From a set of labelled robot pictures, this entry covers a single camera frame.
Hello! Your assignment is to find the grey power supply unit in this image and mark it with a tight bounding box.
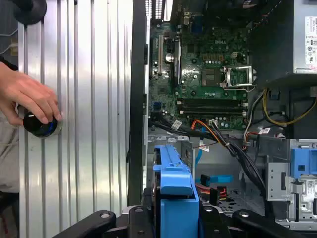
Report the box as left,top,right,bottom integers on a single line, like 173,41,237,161
247,0,317,88

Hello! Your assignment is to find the round black object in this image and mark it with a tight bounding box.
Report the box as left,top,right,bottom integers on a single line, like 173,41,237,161
12,0,48,25

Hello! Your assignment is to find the hard disk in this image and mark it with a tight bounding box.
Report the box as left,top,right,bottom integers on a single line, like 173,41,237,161
152,143,200,238

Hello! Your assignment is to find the yellow wire bundle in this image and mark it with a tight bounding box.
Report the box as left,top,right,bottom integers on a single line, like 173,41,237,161
262,87,317,126

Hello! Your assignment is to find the white expansion slot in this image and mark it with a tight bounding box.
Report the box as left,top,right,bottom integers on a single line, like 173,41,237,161
158,34,164,75

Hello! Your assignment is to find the metal socket cover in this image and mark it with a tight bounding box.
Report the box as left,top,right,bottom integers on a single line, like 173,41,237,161
222,65,258,88

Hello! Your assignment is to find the open black PC case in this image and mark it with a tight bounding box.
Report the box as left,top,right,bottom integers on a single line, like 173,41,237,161
126,0,317,233

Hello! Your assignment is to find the round black tool blue ring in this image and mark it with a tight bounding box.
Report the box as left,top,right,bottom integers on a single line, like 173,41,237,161
22,111,63,138

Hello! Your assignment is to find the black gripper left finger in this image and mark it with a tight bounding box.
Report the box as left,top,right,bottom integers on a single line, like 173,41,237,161
53,187,159,238

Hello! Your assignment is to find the person's bare hand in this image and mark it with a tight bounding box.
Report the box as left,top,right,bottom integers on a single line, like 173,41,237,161
0,61,63,127

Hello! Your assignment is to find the red yellow black disk wire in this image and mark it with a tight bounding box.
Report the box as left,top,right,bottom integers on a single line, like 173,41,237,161
195,182,227,206

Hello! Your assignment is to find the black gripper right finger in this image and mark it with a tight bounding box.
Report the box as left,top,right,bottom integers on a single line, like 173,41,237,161
198,203,317,238

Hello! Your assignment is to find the black expansion slot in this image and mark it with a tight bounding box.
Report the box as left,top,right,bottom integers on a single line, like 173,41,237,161
172,39,182,85

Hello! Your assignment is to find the green Dell motherboard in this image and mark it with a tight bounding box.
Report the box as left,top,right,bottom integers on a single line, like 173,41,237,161
148,11,251,132

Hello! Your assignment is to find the black RAM slot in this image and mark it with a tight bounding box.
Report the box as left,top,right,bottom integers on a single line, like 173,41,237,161
177,98,248,108
177,107,248,117

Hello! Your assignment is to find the blue flat disk wire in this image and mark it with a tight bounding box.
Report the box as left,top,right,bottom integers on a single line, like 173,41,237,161
195,148,234,185

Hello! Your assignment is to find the black cable bundle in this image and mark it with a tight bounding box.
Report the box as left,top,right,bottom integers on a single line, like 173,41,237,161
150,111,274,219

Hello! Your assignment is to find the orange red wire bundle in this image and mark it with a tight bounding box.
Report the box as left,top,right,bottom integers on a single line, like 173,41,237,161
190,119,230,147

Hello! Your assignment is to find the CPU socket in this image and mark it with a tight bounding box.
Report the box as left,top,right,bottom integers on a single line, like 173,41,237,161
200,67,226,87

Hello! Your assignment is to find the metal disk bay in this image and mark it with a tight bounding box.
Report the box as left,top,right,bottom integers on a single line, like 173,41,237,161
146,135,269,216

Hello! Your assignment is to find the person's beige clothed trunk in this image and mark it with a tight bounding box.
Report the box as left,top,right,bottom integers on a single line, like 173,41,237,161
0,109,21,194

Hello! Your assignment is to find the blue plastic drive latch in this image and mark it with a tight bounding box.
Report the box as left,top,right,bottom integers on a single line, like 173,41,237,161
289,146,317,179

